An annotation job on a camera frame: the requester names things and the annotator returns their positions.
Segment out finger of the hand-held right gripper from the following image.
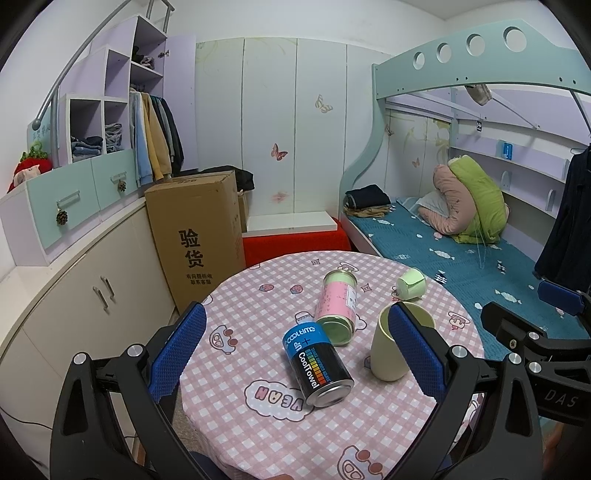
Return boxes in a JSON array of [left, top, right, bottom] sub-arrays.
[[537, 279, 588, 318], [479, 302, 552, 358]]

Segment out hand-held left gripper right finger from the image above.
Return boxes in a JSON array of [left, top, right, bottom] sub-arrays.
[[387, 302, 544, 480]]

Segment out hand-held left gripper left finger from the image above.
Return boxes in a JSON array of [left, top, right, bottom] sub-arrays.
[[50, 302, 208, 480]]

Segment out pale green cup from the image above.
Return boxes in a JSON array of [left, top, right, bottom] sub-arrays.
[[370, 302, 435, 382]]

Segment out blue printed bed sheet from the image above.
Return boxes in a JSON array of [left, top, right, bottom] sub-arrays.
[[344, 196, 591, 357]]

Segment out dark hanging garment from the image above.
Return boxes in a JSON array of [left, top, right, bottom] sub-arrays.
[[533, 145, 591, 292]]

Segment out pink checked tablecloth round table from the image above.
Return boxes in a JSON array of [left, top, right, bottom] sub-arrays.
[[178, 251, 486, 480]]

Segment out pink and green can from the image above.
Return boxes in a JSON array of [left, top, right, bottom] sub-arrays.
[[315, 270, 360, 347]]

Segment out black and blue can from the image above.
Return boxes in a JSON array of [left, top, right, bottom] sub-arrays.
[[281, 322, 355, 408]]

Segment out tall cardboard box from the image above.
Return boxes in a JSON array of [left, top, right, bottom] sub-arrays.
[[144, 170, 247, 315]]

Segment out white low cabinet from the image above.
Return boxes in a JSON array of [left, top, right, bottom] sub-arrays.
[[0, 198, 179, 418]]

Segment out pink quilt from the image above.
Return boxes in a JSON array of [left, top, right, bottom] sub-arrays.
[[417, 165, 510, 236]]

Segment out white pillow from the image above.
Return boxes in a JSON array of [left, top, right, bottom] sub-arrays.
[[415, 191, 451, 220]]

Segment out folded beige clothes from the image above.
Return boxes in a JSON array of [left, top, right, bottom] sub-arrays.
[[344, 205, 393, 218]]

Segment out red cloth covered bench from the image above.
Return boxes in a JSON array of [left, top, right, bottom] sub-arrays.
[[242, 228, 353, 269]]

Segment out folded dark clothes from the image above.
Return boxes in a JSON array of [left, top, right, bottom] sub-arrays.
[[344, 184, 393, 209]]

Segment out white board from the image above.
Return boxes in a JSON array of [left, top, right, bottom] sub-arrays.
[[246, 212, 338, 233]]

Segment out wide teal drawer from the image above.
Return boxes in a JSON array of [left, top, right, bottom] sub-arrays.
[[26, 177, 100, 253]]

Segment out black cloth bag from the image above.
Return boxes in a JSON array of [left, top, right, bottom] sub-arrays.
[[193, 165, 256, 193]]

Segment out narrow teal drawer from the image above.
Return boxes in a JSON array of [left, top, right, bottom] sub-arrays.
[[91, 150, 140, 213]]

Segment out light blue hanging shirt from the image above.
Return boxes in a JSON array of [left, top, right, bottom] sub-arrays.
[[129, 90, 153, 186]]

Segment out yellow hanging jacket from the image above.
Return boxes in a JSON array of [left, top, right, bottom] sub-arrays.
[[139, 92, 173, 182]]

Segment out grey hanging pouch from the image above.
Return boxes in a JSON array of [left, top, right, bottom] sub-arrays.
[[464, 83, 493, 106]]

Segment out dark hanging jackets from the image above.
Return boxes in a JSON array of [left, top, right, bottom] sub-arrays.
[[151, 95, 185, 177]]

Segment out folded dark jeans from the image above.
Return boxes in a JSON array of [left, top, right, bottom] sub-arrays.
[[69, 134, 103, 162]]

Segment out folded light jeans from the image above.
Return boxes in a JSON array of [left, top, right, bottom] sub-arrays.
[[104, 122, 123, 153]]

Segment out red strawberry plush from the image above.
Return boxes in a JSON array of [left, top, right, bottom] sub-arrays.
[[6, 140, 51, 194]]

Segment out white wardrobe doors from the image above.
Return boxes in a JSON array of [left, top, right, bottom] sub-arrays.
[[194, 36, 387, 220]]

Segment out purple stair cabinet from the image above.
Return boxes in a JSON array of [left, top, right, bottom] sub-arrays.
[[0, 15, 197, 267]]

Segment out clothes in cabinet cubby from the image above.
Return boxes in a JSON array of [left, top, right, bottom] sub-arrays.
[[131, 43, 156, 70]]

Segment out grey metal handrail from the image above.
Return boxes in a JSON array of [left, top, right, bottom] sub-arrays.
[[35, 0, 175, 121]]

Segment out black floor cable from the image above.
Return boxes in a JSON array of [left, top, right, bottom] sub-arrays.
[[0, 410, 55, 431]]

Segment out teal bunk bed frame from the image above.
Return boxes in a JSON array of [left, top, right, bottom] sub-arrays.
[[338, 18, 591, 260]]

